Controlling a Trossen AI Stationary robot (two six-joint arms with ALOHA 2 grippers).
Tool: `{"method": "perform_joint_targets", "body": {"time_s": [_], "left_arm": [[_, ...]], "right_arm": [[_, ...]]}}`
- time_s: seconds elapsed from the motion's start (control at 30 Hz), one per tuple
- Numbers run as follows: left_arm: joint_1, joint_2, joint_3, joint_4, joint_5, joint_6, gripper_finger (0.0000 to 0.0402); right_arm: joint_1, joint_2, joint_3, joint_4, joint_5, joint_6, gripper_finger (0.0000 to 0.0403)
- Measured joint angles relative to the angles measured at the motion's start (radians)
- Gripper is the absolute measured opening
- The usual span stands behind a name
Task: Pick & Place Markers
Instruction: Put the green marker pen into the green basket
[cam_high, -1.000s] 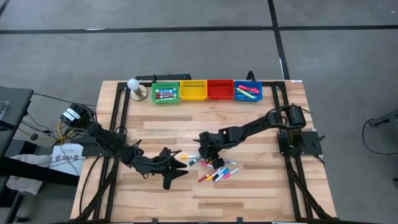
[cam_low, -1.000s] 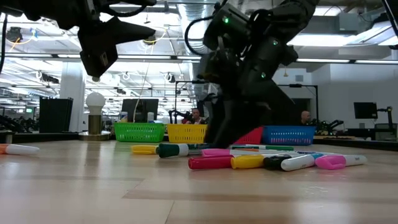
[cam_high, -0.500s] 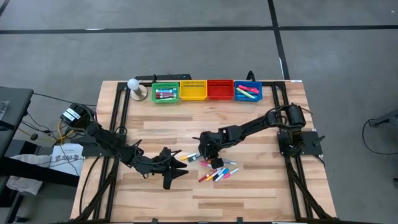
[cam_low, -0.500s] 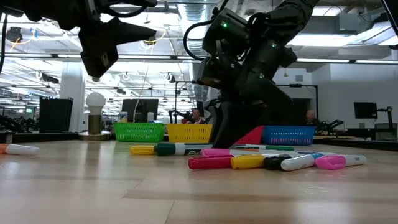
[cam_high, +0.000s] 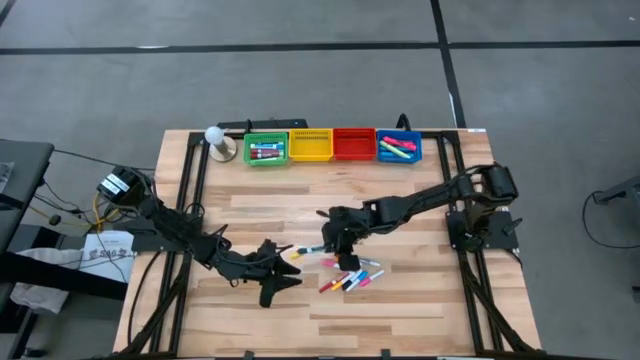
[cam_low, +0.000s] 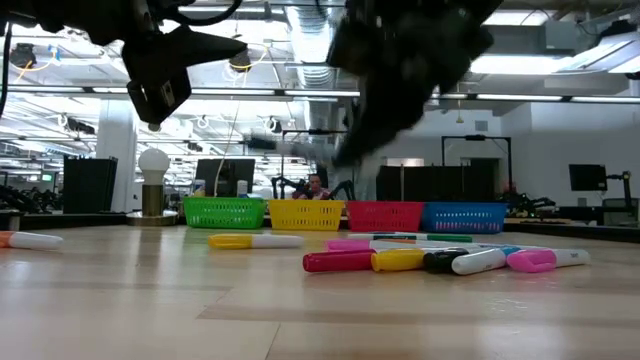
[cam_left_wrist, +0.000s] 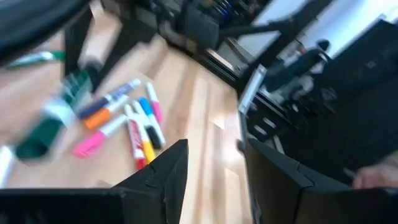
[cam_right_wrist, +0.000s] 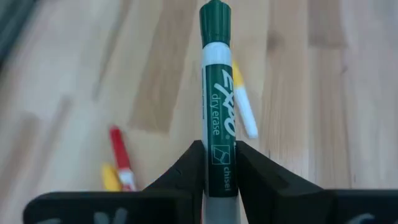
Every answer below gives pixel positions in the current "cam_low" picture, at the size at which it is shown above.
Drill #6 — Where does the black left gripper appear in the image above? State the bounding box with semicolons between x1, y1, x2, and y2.
122;24;249;126

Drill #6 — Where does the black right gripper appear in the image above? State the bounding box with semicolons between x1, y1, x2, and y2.
327;0;504;168

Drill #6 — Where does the green cap small marker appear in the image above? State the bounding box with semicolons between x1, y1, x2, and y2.
348;232;474;244

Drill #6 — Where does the red cap small marker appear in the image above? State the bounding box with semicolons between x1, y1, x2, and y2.
302;249;377;274

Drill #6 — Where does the orange cap small marker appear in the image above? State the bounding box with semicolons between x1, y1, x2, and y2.
0;230;65;252

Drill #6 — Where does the ceiling light strip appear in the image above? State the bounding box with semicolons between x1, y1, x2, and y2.
0;83;640;105

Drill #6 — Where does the person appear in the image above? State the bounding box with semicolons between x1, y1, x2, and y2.
292;173;334;201

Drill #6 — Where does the red plastic basket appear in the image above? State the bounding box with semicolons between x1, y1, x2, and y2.
345;200;426;233

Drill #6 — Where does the yellow plastic basket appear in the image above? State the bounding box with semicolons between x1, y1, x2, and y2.
267;199;346;232

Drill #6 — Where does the pink cap small marker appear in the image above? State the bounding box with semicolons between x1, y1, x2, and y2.
324;238;451;253
505;248;592;274

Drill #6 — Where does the black computer monitor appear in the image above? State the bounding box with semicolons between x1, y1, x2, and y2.
194;158;257;198

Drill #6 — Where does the white bulb brass lamp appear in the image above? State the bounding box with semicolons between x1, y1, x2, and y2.
125;147;180;227

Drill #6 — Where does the blue plastic basket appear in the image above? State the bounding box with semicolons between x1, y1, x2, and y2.
421;201;509;234

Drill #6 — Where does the yellow cap small marker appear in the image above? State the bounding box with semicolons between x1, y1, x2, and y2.
207;233;306;251
370;248;427;273

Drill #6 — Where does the green plastic basket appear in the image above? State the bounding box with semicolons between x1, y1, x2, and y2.
182;196;268;230

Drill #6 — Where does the black partition panel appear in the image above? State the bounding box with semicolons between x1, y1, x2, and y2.
62;156;119;215

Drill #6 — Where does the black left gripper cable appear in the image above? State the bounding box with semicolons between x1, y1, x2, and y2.
164;0;245;27

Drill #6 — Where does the black ceiling camera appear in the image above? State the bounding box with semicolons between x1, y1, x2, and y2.
7;42;39;70
227;48;254;74

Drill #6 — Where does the black metal stand frame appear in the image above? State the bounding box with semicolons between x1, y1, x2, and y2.
280;129;357;201
442;134;513;201

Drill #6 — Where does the black partition wall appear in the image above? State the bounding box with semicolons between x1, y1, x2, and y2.
375;164;501;203

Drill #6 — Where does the silver ventilation duct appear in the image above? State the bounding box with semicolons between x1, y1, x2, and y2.
287;0;337;156

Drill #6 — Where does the black aluminium table frame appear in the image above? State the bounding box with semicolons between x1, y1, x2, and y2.
502;218;640;245
0;212;186;233

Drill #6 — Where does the black wall monitor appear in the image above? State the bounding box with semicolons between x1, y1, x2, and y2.
568;163;609;193

